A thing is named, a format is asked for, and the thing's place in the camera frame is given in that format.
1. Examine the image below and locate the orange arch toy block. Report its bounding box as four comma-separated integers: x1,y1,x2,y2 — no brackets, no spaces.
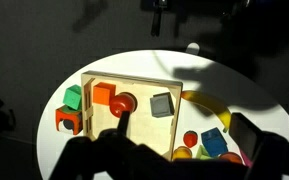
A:
54,104,84,136

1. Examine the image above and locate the gray toy block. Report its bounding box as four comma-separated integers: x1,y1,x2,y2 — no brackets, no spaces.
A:
149,92,176,119

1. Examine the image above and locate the light green toy block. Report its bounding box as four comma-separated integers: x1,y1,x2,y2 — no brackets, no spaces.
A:
195,144,215,161

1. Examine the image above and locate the dark round toy block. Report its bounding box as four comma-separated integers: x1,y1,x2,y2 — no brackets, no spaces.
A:
62,118,76,132

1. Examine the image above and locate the shallow wooden box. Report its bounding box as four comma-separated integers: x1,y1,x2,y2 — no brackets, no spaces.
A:
80,70,184,162

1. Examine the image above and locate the red ball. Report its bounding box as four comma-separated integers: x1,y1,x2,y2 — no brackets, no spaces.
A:
182,130,199,149

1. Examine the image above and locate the green toy cube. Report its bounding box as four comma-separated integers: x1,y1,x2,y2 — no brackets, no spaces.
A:
62,84,83,111

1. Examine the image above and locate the yellow toy ball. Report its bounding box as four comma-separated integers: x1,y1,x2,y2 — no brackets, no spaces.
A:
172,145,194,161

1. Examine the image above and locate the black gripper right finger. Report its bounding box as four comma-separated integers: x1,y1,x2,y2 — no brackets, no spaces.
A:
228,112,289,180

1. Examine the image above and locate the red round toy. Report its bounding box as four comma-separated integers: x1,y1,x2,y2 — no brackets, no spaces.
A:
109,92,138,119

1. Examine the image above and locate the dark blue toy block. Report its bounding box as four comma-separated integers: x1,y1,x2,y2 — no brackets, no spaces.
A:
200,127,229,158

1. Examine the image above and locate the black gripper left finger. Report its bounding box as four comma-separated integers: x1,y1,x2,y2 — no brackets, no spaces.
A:
48,110,172,180

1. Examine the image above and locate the orange toy ball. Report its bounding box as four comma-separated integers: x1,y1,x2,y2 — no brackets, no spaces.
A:
218,151,244,165

